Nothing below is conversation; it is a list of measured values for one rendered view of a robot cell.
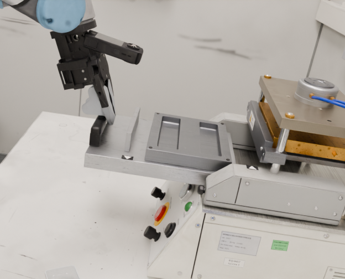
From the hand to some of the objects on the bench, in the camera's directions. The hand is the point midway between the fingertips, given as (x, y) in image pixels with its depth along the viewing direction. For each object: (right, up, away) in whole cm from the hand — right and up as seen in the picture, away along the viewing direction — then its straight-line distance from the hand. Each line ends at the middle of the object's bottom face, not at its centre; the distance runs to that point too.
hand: (113, 118), depth 91 cm
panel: (+7, -24, +10) cm, 27 cm away
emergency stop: (+9, -23, +10) cm, 26 cm away
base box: (+34, -30, +10) cm, 46 cm away
